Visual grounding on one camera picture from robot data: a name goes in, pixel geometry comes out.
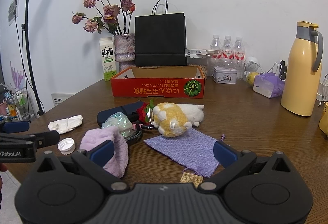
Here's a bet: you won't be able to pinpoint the white green milk carton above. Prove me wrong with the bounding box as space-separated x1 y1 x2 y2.
99 37 117 81

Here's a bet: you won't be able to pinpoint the small gold tag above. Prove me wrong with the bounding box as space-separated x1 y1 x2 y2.
180 172 204 188

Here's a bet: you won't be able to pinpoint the lavender fluffy towel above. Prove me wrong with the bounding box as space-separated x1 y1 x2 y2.
80 126 128 178

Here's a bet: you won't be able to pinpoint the black paper shopping bag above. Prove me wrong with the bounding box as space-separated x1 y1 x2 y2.
134 0 187 67

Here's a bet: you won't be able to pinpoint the water bottle middle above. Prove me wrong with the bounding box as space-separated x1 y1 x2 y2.
222 35 233 68

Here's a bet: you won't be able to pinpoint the white tissue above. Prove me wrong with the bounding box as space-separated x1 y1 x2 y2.
48 115 83 135

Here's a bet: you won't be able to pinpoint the purple linen drawstring pouch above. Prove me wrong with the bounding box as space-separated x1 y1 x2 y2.
145 129 219 178

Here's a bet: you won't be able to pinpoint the cluttered shelf rack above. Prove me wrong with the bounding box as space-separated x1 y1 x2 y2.
1 83 34 122

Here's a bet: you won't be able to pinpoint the white cables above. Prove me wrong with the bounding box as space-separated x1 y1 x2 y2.
243 61 288 80

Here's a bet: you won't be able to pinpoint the person's left hand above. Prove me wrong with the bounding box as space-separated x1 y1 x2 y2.
0 163 8 172

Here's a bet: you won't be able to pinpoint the water bottle right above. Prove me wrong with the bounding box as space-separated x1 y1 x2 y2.
233 37 245 80

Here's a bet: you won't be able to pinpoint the purple tissue pack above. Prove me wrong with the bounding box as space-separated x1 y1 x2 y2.
253 73 285 99

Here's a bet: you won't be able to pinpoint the purple textured vase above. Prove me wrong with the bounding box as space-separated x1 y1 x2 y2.
114 34 135 71

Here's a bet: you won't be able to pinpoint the water bottle left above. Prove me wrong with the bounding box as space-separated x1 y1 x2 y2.
209 34 222 77

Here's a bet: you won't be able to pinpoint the navy blue zip pouch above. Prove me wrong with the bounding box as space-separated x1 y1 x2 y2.
97 100 150 127

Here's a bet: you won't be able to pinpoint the white flat carton box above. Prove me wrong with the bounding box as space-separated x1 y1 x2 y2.
184 49 219 59

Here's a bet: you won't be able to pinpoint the yellow thermos jug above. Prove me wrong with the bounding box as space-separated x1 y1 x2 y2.
281 20 323 117

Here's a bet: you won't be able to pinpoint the yellow white plush toy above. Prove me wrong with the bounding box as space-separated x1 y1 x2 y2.
152 103 205 137

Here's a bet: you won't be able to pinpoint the clear plastic food container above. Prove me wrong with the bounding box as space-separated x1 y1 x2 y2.
187 57 208 78

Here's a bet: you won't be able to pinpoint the water bottle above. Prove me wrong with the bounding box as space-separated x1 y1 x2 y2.
233 37 245 80
209 34 222 77
222 35 233 68

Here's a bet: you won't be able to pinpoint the iridescent plastic item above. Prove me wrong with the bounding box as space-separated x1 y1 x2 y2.
102 112 134 139

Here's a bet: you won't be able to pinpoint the red cardboard pumpkin box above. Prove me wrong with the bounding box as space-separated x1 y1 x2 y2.
111 66 205 99

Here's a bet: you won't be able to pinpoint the small decorated tin box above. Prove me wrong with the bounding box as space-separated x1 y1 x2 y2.
212 67 237 84

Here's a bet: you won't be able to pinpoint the white bottle cap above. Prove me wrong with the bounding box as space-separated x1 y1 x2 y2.
57 137 76 155

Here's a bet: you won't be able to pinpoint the dried pink rose bouquet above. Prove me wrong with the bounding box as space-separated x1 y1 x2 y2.
71 0 136 35

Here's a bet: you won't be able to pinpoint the green yellow apple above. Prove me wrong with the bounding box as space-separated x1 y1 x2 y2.
246 72 259 86

